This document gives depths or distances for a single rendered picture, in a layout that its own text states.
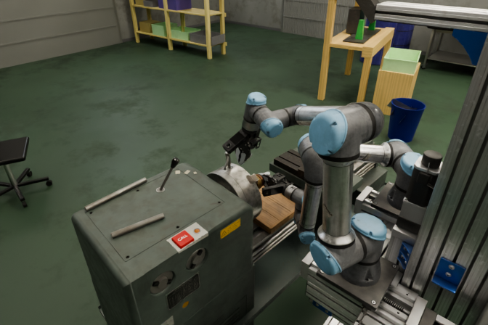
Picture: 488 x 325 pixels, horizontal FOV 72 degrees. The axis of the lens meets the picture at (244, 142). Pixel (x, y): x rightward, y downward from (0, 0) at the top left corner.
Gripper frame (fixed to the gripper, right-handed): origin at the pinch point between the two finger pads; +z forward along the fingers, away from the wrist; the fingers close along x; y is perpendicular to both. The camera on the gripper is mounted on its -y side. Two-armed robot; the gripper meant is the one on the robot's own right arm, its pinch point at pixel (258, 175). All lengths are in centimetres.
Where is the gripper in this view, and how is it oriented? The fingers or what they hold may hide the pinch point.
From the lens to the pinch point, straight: 188.6
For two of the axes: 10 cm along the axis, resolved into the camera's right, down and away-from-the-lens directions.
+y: 7.2, -3.5, 6.0
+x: -0.1, -8.7, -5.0
